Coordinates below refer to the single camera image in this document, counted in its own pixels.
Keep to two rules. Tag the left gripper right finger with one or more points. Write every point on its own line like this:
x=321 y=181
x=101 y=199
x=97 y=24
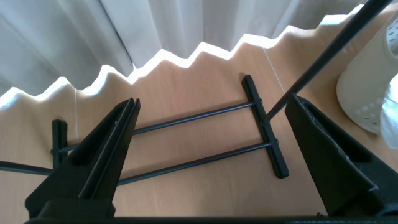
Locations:
x=342 y=168

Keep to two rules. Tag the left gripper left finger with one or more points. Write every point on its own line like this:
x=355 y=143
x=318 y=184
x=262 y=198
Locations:
x=93 y=168

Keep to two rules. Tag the white laundry basket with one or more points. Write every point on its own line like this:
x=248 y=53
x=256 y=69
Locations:
x=360 y=87

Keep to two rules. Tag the black clothes rack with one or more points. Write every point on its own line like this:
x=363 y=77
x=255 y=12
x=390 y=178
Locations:
x=264 y=124

